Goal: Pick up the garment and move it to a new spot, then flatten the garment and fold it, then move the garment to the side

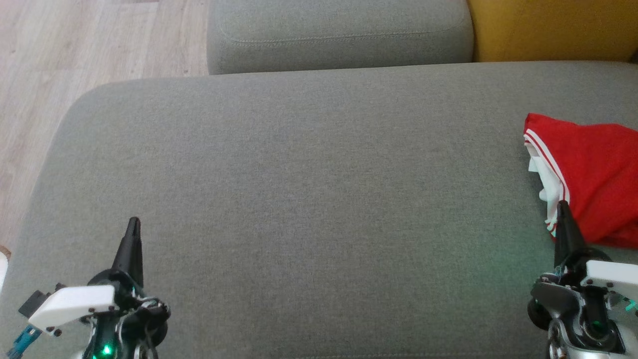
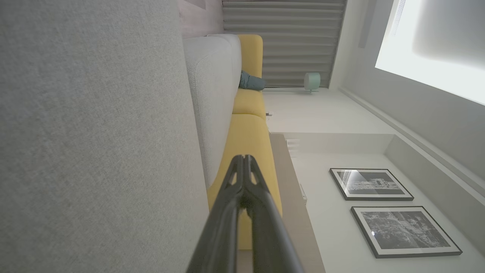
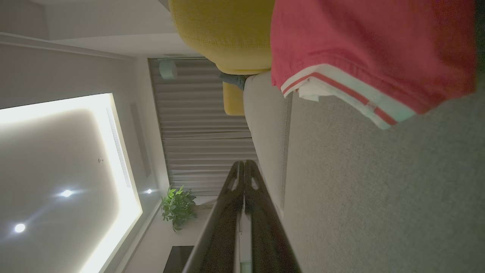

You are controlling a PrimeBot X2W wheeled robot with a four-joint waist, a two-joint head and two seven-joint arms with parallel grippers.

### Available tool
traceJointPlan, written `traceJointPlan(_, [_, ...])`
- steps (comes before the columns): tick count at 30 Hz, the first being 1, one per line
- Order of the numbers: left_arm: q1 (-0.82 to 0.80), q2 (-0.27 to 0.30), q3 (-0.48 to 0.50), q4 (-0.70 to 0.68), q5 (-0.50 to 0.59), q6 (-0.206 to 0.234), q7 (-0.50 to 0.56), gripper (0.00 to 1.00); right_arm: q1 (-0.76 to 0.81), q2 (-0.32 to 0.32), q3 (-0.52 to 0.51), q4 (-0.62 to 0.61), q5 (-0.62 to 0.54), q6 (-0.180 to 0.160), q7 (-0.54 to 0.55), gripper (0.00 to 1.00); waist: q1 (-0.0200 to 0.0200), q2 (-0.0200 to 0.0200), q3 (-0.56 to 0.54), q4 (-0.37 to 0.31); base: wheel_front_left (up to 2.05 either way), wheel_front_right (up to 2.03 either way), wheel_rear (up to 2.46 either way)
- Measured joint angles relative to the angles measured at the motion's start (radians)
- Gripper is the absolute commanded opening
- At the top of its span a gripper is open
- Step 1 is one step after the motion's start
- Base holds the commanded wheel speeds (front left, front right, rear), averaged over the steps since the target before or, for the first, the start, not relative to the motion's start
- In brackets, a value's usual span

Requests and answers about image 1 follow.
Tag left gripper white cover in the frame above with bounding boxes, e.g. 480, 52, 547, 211
27, 216, 171, 352

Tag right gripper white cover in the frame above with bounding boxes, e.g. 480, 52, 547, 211
527, 200, 638, 351

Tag red basketball jersey white sleeves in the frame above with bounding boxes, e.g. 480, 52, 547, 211
523, 113, 638, 250

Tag white plastic object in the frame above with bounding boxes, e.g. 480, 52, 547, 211
0, 246, 11, 295

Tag grey sofa seat cushion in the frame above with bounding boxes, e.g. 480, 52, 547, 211
0, 61, 638, 359

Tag yellow sofa cushion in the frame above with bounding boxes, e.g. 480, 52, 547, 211
466, 0, 638, 63

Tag grey sofa back cushion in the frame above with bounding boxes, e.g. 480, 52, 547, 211
206, 0, 474, 75

